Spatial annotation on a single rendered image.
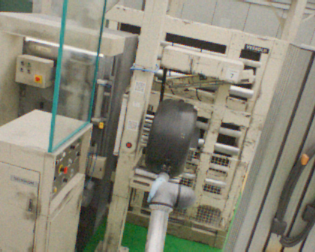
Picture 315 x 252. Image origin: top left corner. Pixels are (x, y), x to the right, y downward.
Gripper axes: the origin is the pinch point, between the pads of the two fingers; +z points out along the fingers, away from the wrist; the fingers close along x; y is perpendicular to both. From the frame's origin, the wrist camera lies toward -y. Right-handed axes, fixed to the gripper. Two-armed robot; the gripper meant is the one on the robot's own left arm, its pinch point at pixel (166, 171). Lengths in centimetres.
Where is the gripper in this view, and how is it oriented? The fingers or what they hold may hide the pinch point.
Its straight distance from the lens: 240.4
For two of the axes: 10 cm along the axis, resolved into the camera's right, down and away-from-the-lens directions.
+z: 1.4, -1.7, 9.7
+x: -9.7, -2.4, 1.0
